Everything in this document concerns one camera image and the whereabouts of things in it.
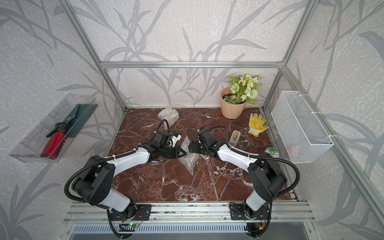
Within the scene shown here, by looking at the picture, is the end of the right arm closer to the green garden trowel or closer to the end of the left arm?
the end of the left arm

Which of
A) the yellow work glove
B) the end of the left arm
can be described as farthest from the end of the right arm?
the yellow work glove

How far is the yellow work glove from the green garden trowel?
3.20ft

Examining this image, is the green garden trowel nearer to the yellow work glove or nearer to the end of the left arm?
the end of the left arm

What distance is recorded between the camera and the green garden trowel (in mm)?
645

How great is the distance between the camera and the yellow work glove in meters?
1.07

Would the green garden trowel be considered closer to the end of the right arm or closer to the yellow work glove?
the end of the right arm

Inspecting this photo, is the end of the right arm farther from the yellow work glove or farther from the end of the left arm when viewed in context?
the yellow work glove
